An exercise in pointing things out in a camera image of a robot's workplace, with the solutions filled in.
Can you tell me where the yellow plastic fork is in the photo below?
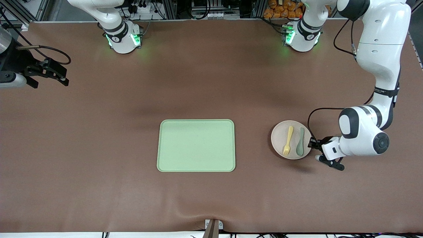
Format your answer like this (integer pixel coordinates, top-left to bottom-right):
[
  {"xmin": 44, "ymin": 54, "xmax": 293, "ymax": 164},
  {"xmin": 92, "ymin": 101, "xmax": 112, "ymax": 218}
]
[{"xmin": 283, "ymin": 126, "xmax": 294, "ymax": 156}]

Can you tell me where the round beige plate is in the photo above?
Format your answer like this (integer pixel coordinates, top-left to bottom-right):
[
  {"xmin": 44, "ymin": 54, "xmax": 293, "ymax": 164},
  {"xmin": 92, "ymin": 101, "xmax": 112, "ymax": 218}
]
[{"xmin": 271, "ymin": 120, "xmax": 312, "ymax": 160}]

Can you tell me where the green plastic spoon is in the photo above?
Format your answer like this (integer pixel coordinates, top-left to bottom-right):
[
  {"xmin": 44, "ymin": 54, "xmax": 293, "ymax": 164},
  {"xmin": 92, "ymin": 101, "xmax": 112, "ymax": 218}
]
[{"xmin": 296, "ymin": 127, "xmax": 305, "ymax": 156}]

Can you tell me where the brown table mat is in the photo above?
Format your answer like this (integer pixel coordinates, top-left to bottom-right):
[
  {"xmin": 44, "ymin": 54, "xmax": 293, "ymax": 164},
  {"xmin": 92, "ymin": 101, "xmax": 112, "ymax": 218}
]
[{"xmin": 0, "ymin": 19, "xmax": 423, "ymax": 234}]

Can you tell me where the light green rectangular tray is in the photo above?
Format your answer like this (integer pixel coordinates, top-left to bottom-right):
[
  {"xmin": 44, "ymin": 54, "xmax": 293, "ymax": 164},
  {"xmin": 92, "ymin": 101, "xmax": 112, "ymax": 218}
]
[{"xmin": 157, "ymin": 119, "xmax": 236, "ymax": 173}]

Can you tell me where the orange packaged snacks pile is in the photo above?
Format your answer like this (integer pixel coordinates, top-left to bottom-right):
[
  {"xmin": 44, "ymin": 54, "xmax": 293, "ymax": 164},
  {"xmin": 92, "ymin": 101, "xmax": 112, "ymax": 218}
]
[{"xmin": 263, "ymin": 0, "xmax": 304, "ymax": 19}]

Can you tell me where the white terminal block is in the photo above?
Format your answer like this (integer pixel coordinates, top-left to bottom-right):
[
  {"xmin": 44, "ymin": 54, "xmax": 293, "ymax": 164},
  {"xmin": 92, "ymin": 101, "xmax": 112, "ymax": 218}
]
[{"xmin": 207, "ymin": 12, "xmax": 240, "ymax": 19}]

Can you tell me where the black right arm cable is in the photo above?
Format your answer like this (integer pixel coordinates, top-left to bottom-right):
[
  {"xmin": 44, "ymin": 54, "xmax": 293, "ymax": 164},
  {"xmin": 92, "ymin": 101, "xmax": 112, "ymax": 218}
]
[{"xmin": 0, "ymin": 8, "xmax": 71, "ymax": 65}]

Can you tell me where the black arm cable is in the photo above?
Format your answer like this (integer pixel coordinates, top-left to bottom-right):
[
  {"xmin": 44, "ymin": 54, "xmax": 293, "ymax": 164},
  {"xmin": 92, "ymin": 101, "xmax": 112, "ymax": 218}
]
[
  {"xmin": 307, "ymin": 18, "xmax": 376, "ymax": 140},
  {"xmin": 0, "ymin": 8, "xmax": 71, "ymax": 65}
]

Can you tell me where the aluminium frame rail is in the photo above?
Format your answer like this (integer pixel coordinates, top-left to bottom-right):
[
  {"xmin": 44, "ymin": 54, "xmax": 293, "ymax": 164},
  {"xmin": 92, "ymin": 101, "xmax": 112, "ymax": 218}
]
[{"xmin": 0, "ymin": 0, "xmax": 43, "ymax": 31}]

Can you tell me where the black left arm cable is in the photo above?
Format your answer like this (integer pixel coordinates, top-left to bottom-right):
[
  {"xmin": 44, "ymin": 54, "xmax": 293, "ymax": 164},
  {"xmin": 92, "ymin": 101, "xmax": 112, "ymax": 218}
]
[{"xmin": 307, "ymin": 18, "xmax": 376, "ymax": 140}]

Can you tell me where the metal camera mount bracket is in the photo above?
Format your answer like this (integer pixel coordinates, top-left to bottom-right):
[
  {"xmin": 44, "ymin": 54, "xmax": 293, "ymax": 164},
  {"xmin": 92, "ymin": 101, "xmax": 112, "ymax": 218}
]
[{"xmin": 202, "ymin": 219, "xmax": 224, "ymax": 238}]

